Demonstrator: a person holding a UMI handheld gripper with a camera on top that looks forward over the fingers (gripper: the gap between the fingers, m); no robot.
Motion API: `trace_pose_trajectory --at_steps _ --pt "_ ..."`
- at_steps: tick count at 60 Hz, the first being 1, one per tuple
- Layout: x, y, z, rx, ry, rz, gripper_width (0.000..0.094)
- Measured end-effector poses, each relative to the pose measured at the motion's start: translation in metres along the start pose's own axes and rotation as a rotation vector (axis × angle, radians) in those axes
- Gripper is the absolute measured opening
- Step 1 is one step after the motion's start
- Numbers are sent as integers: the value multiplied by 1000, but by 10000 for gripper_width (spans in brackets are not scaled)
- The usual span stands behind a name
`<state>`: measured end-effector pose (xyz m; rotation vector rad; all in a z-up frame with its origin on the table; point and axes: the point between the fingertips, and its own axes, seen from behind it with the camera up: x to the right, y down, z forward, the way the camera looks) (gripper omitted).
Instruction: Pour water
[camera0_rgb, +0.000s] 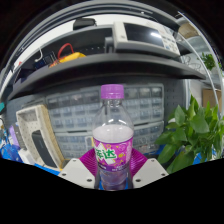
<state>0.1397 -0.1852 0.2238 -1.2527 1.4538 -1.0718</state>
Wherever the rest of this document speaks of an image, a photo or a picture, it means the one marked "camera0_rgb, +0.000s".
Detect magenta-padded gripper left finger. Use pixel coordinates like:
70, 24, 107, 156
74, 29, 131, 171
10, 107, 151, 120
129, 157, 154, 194
58, 148, 98, 189

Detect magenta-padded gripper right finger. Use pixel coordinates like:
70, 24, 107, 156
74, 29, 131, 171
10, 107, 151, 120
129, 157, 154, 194
128, 148, 169, 190

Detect clear bottle with purple cap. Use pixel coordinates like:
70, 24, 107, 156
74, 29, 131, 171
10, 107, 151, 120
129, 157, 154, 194
91, 83, 135, 192

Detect wide grey drawer cabinet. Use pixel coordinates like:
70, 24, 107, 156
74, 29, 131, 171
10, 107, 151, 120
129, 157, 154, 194
53, 120, 165, 159

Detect black rectangular case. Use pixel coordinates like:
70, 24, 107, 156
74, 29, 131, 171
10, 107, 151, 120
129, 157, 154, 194
30, 129, 58, 169

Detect green potted plant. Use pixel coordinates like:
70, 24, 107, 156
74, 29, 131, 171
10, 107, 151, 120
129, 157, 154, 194
153, 94, 224, 175

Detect grey small-parts drawer cabinet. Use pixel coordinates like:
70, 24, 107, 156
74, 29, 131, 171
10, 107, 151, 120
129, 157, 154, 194
122, 83, 165, 125
45, 87, 103, 132

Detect white perforated tray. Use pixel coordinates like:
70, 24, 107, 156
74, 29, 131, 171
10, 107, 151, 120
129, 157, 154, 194
15, 104, 66, 169

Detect dark grey shelf board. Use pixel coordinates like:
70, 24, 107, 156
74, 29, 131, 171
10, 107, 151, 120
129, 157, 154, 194
7, 52, 207, 101

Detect yellow tool with red leads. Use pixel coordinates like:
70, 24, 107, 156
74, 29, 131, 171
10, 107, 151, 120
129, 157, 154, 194
49, 43, 87, 68

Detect grey oscilloscope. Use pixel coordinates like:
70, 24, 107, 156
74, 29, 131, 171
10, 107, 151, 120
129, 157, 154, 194
111, 20, 181, 56

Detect white wire shelf unit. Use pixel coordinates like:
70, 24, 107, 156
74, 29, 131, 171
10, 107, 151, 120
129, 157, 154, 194
176, 11, 224, 111

